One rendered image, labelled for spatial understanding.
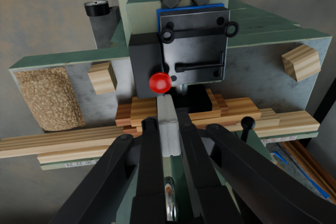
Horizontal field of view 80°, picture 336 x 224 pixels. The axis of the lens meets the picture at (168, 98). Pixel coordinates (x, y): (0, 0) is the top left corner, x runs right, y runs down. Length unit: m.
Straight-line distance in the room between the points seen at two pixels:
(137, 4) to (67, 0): 1.05
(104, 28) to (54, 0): 0.72
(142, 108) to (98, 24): 0.36
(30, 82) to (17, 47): 1.11
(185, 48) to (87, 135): 0.29
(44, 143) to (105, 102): 0.15
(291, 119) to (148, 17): 0.39
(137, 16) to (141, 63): 0.07
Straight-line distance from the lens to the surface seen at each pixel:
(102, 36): 0.67
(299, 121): 0.53
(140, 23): 0.30
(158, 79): 0.26
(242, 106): 0.44
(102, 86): 0.37
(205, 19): 0.27
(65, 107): 0.43
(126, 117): 0.39
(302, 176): 1.27
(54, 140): 0.49
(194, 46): 0.27
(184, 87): 0.34
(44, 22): 1.41
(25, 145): 0.52
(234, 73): 0.43
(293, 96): 0.53
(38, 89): 0.42
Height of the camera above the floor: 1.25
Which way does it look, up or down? 57 degrees down
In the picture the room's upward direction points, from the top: 170 degrees clockwise
